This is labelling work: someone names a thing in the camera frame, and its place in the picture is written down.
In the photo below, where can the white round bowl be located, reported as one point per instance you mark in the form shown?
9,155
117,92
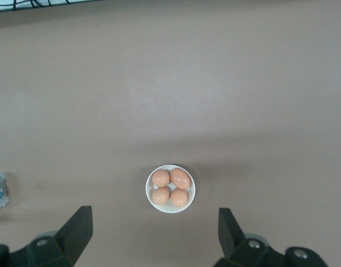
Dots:
170,210

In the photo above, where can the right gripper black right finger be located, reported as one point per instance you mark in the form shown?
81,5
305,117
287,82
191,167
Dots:
231,236

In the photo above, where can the brown egg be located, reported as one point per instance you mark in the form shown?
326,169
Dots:
178,198
160,195
160,178
180,178

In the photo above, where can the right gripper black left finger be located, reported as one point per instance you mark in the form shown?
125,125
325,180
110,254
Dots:
73,236

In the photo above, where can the clear plastic egg box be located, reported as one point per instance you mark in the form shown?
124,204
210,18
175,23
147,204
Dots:
2,194

